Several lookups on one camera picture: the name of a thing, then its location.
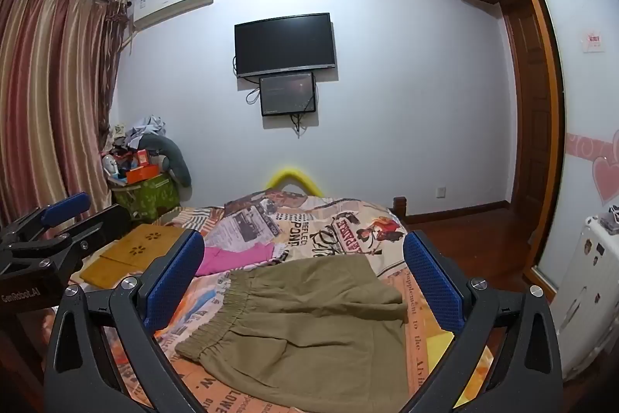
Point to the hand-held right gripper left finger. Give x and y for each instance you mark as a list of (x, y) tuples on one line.
[(178, 280)]

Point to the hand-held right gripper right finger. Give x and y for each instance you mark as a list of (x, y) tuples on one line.
[(430, 282)]

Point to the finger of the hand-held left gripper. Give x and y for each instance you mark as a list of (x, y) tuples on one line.
[(96, 229), (65, 206)]

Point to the khaki pants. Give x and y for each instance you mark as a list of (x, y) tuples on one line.
[(300, 321)]

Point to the pink cloth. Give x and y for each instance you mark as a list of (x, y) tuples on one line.
[(227, 259)]

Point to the green storage box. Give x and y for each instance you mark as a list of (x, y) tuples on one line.
[(145, 197)]

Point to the yellow orange plush blanket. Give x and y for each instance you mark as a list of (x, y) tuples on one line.
[(437, 345)]

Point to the orange box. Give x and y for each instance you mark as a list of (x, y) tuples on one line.
[(141, 174)]

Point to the grey plush pillow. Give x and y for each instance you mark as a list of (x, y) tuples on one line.
[(176, 161)]

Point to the newspaper printed blanket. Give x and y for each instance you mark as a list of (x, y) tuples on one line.
[(338, 224)]

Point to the pile of clothes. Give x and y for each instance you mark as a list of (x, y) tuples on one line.
[(145, 130)]

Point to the striped red curtain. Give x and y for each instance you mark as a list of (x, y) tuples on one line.
[(48, 93)]

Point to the yellow plush toy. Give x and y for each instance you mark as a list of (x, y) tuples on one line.
[(290, 173)]

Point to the white appliance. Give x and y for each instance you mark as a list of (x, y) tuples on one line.
[(587, 287)]

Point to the wooden door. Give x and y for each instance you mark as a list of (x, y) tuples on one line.
[(529, 127)]

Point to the small black monitor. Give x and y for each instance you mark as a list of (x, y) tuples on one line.
[(287, 93)]

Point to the white air conditioner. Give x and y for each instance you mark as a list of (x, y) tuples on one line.
[(171, 1)]

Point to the frosted glass sliding door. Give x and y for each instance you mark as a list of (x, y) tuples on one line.
[(580, 103)]

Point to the wooden bed post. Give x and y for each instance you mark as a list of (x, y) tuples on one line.
[(399, 205)]

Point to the white wall socket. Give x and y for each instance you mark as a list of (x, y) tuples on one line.
[(441, 192)]

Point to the black wall television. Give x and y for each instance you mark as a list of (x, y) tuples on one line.
[(285, 44)]

